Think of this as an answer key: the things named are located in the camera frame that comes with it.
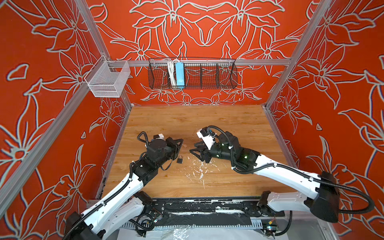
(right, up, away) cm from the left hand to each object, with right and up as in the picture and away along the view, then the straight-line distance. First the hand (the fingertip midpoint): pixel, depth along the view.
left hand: (184, 137), depth 71 cm
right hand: (+3, -4, -4) cm, 7 cm away
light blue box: (-4, +37, +19) cm, 42 cm away
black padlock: (-4, -16, +19) cm, 25 cm away
